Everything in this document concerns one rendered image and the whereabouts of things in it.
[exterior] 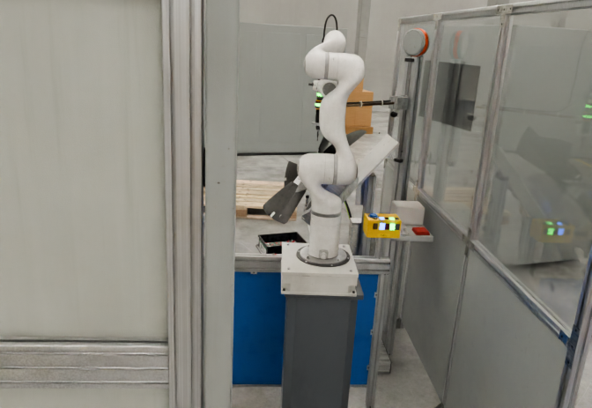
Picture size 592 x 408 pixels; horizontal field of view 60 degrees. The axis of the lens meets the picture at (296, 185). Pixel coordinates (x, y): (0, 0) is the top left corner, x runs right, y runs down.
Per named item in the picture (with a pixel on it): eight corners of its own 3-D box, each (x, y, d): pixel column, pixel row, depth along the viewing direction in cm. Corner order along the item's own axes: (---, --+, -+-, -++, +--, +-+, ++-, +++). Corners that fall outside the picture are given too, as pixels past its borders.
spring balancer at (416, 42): (407, 55, 309) (400, 55, 305) (410, 28, 305) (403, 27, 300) (429, 57, 297) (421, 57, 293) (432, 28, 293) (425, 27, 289)
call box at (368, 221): (394, 233, 253) (396, 213, 250) (399, 241, 244) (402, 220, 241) (362, 233, 252) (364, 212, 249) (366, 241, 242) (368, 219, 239)
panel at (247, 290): (367, 385, 272) (379, 271, 254) (367, 387, 271) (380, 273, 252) (211, 385, 266) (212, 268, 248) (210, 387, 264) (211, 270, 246)
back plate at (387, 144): (305, 211, 322) (304, 210, 322) (382, 130, 311) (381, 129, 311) (314, 244, 271) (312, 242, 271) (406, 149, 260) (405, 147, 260)
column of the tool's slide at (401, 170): (382, 323, 356) (412, 55, 306) (391, 329, 350) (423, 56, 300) (376, 326, 352) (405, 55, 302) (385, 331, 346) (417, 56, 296)
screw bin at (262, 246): (296, 243, 276) (297, 231, 274) (307, 255, 260) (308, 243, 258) (257, 247, 268) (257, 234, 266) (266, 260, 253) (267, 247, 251)
